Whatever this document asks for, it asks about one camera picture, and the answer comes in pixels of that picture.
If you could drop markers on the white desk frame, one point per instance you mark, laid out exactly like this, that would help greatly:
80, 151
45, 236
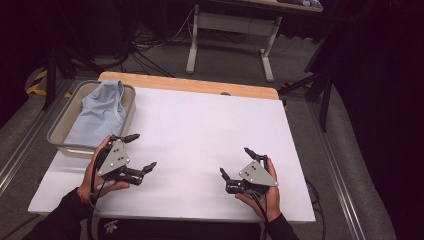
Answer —
233, 22

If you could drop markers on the black tripod stand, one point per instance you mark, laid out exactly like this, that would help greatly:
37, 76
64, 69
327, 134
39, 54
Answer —
51, 76

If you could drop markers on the person's right hand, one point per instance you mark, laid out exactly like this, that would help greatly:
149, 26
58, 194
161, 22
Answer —
270, 203

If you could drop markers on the black metal stand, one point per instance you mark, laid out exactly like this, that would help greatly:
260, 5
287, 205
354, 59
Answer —
325, 100

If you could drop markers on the light blue tank top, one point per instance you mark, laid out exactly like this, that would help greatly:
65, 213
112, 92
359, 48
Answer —
100, 113

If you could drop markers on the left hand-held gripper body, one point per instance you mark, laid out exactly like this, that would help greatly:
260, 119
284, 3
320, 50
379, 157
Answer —
115, 160

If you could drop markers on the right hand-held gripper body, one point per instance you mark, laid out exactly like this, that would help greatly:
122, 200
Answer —
256, 175

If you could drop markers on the person's left hand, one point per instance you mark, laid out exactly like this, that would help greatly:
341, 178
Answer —
88, 186

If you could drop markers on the aluminium floor rail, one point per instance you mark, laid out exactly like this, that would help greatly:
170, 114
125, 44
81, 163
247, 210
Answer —
20, 156
336, 173

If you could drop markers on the colourful item on desk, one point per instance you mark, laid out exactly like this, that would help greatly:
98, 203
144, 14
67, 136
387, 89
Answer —
308, 3

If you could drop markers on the person's black clothing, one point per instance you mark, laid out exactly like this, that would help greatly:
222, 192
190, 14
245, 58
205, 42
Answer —
183, 231

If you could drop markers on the yellow black hazard tape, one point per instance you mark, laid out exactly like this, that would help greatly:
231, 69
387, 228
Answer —
40, 76

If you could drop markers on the white foam board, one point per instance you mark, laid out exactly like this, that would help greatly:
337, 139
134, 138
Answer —
193, 133

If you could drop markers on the beige basket with grey rim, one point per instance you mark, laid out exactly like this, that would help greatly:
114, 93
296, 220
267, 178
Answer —
68, 115

